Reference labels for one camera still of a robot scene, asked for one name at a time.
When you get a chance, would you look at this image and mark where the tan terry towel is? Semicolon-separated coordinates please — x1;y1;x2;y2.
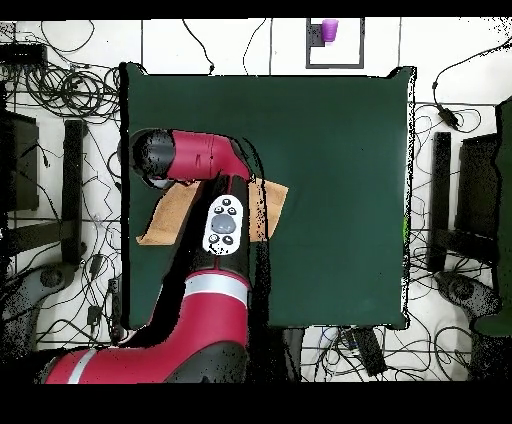
135;177;290;246

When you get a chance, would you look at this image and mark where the dark green table cloth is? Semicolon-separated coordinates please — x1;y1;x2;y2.
119;61;417;331

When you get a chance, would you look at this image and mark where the wide black power strip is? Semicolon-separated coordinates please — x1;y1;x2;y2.
350;327;388;378

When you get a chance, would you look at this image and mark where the black stand base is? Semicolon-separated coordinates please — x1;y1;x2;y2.
426;131;499;273
5;118;87;267

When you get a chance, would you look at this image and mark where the purple plastic cup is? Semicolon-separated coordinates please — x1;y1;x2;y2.
321;18;340;44

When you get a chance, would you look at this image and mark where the black power adapter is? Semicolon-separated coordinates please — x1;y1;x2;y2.
436;104;461;130

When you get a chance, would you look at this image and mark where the grey chair base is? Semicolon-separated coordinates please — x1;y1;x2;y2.
434;270;503;319
0;261;78;383

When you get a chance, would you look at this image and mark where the black box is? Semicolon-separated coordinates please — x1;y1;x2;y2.
0;110;40;212
454;133;501;241

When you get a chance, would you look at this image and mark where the black box device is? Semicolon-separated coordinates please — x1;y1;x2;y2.
0;42;48;67

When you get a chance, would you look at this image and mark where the black floor cable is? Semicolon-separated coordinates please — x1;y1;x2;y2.
242;17;267;76
181;18;216;75

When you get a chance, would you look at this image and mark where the grey floor frame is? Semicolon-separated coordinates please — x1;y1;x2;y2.
305;17;366;70

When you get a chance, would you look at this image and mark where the black coiled cable bundle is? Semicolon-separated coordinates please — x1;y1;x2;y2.
23;63;121;121

